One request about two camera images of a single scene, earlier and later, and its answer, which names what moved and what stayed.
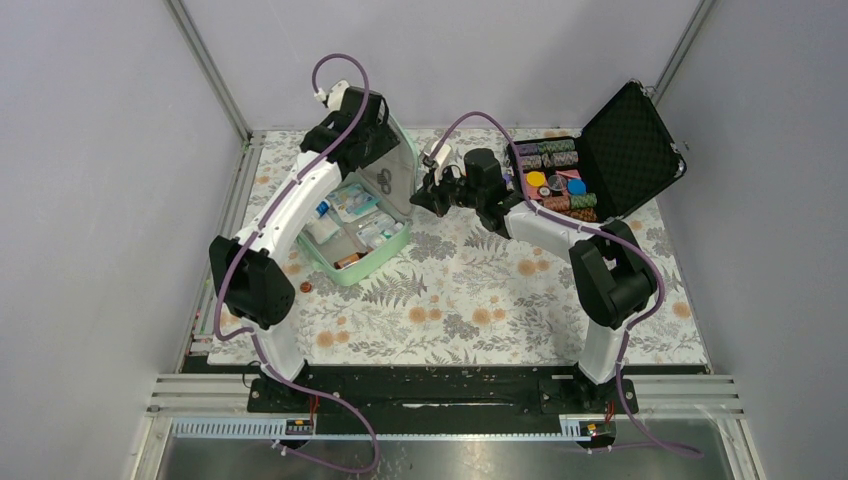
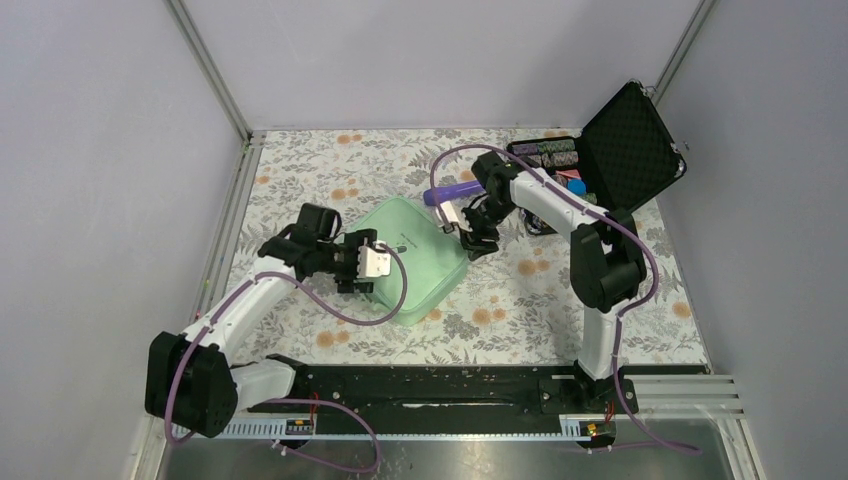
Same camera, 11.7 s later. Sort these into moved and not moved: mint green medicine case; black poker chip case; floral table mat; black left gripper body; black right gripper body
Moved: mint green medicine case; black left gripper body; black right gripper body
Not moved: floral table mat; black poker chip case
